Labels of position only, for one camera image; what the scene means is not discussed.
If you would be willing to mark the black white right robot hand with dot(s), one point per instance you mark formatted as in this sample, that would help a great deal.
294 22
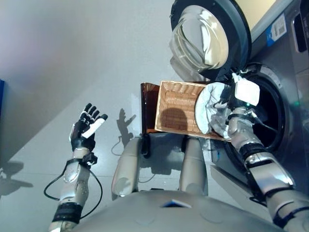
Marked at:
246 93

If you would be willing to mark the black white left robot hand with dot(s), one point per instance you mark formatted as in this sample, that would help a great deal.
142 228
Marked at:
82 137

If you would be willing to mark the white basket liner cloth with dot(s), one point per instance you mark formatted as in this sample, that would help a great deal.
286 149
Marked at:
207 108

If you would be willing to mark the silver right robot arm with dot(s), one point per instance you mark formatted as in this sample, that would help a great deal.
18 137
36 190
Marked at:
260 164

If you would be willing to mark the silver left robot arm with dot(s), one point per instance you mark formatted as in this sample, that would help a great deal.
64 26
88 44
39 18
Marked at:
74 183

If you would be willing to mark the grey front-load washing machine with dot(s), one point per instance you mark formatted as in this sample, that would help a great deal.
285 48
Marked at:
289 108

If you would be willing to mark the silver left robot leg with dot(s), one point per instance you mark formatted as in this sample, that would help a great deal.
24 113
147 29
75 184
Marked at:
125 169

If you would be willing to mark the round glass washer door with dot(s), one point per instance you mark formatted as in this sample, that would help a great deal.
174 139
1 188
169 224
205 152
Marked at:
212 36

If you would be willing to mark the drain filter cover blue tab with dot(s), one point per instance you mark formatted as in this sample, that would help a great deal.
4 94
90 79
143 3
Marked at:
216 153

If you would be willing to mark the blue white washer sticker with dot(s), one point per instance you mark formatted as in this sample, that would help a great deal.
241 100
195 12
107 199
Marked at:
276 30

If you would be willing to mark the wicker laundry basket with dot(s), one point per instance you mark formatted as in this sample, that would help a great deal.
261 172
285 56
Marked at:
176 106

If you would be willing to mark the washer detergent drawer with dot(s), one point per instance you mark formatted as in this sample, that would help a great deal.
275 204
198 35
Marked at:
301 33

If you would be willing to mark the dark-edged flat panel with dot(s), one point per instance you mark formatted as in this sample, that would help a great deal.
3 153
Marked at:
2 101

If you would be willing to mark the white washer plinth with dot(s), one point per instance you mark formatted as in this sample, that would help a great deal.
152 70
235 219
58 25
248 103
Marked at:
234 183

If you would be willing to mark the grey robot torso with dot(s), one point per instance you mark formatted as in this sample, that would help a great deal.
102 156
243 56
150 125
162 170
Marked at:
169 217

